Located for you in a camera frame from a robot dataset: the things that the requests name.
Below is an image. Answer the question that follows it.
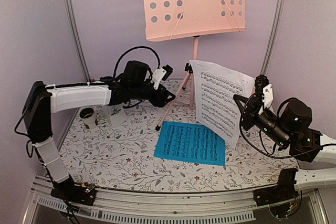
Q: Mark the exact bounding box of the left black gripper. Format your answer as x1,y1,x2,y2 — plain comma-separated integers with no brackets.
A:
131,78,176,107

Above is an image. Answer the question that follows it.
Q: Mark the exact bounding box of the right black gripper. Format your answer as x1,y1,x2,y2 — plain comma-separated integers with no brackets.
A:
234,93,291,147

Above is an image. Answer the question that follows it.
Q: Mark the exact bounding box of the white sheet music page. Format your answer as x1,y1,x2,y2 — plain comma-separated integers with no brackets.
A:
190,60,255,148

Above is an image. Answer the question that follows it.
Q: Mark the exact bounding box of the blue sheet music page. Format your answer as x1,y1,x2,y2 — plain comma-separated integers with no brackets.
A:
154,122,226,166

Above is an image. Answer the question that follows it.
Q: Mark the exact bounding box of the white metronome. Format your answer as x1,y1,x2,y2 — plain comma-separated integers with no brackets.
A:
107,105,127,127

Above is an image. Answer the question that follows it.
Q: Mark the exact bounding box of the pink music stand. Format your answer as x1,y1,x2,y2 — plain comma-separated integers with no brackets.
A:
141,0,248,131

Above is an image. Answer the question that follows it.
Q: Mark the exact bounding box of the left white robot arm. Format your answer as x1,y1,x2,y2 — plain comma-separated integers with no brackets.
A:
14,60,175,200

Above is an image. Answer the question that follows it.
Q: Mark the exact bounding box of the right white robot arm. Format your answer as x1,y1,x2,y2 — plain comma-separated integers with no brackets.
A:
233,92,335,201

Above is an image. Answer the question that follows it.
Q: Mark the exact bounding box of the white paper cup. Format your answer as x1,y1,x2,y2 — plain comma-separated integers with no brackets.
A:
79,108,98,129

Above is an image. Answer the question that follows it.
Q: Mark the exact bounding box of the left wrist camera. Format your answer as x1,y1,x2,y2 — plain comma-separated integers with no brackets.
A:
151,65,173,90

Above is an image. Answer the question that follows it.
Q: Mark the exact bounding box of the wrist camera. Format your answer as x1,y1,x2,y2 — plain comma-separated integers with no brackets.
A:
151,65,173,90
255,74,274,115

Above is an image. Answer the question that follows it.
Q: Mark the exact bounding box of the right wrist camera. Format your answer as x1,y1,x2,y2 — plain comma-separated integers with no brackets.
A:
255,74,274,115

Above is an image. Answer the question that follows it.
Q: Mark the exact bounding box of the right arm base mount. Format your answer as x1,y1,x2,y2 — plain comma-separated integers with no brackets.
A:
253,180,299,206

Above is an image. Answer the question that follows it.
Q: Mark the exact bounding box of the aluminium front rail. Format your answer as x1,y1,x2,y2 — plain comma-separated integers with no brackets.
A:
23,176,335,223

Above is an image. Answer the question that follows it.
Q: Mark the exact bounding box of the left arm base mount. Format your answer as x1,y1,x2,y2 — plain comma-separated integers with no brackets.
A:
51,177,97,206

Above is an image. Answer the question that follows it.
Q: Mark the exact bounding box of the right aluminium frame post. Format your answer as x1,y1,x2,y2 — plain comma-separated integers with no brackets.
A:
260,0,285,75

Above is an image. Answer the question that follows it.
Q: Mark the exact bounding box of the aluminium frame post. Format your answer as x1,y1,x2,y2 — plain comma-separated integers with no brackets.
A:
64,0,91,81
260,0,285,75

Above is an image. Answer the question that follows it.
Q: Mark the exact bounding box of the left aluminium frame post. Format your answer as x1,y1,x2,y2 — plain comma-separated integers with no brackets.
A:
64,0,91,81

